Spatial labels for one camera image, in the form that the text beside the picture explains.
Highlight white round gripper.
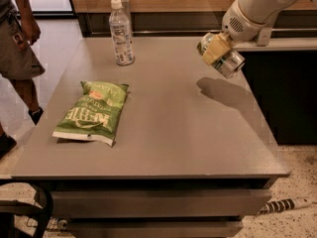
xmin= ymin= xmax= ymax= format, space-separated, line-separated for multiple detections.
xmin=202 ymin=0 xmax=274 ymax=65

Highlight silver green 7up can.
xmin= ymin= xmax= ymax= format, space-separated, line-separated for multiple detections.
xmin=197 ymin=38 xmax=245 ymax=78

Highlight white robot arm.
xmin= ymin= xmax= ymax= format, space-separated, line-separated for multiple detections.
xmin=202 ymin=0 xmax=317 ymax=65

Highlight clear plastic water bottle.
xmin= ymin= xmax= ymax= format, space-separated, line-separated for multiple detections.
xmin=109 ymin=0 xmax=135 ymax=65

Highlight green kettle chips bag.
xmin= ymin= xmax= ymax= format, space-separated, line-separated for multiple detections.
xmin=53 ymin=81 xmax=129 ymax=146

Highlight white black power strip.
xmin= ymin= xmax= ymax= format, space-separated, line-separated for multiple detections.
xmin=258 ymin=197 xmax=313 ymax=215

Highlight person in grey shorts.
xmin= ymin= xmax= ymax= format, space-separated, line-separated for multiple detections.
xmin=0 ymin=0 xmax=47 ymax=160

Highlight black chair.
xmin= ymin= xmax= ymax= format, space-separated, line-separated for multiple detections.
xmin=0 ymin=182 xmax=53 ymax=238

